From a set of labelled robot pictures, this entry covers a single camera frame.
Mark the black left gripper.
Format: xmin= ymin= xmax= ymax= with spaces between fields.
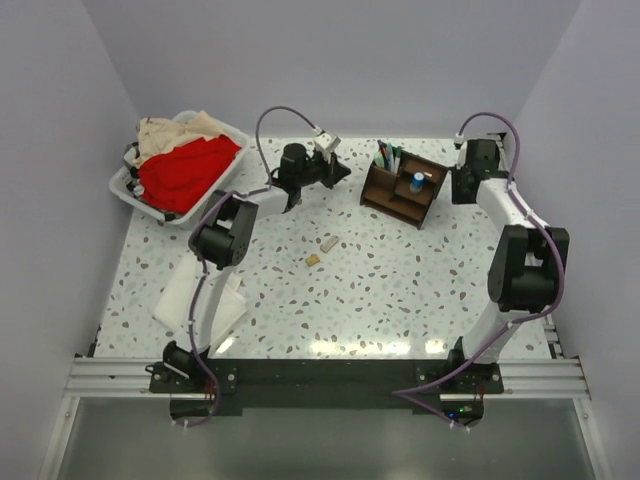
xmin=297 ymin=151 xmax=351 ymax=191

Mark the blue pen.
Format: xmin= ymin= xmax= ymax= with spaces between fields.
xmin=377 ymin=140 xmax=387 ymax=161

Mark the teal capped white marker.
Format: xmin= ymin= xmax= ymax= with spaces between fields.
xmin=388 ymin=146 xmax=398 ymax=174

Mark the green capped white marker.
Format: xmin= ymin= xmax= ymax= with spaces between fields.
xmin=394 ymin=146 xmax=402 ymax=174

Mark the brown wooden desk organizer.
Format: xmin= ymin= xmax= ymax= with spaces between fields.
xmin=360 ymin=152 xmax=449 ymax=230

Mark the grey blue cylinder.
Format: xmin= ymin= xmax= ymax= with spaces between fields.
xmin=409 ymin=172 xmax=425 ymax=195

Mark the beige eraser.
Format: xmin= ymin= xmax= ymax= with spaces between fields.
xmin=320 ymin=236 xmax=339 ymax=253

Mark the small tan sharpener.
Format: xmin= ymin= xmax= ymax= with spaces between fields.
xmin=305 ymin=254 xmax=320 ymax=266

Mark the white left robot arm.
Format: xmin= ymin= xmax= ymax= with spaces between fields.
xmin=152 ymin=143 xmax=351 ymax=392

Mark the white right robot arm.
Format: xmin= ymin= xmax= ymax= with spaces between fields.
xmin=445 ymin=137 xmax=570 ymax=393

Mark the light green highlighter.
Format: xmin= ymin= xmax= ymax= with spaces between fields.
xmin=374 ymin=152 xmax=389 ymax=170

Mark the red cloth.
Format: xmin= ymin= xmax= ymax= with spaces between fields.
xmin=138 ymin=135 xmax=241 ymax=215

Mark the beige cloth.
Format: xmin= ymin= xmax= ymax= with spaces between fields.
xmin=133 ymin=110 xmax=226 ymax=168

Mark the white folded cloth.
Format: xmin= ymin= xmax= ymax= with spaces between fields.
xmin=152 ymin=253 xmax=247 ymax=353

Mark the white plastic basket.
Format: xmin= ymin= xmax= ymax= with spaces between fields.
xmin=109 ymin=110 xmax=249 ymax=230

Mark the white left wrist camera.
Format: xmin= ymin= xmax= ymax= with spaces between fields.
xmin=314 ymin=132 xmax=341 ymax=162

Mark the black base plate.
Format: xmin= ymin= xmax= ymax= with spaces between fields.
xmin=145 ymin=354 xmax=504 ymax=421

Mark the aluminium front rail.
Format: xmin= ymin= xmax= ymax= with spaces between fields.
xmin=63 ymin=358 xmax=591 ymax=400

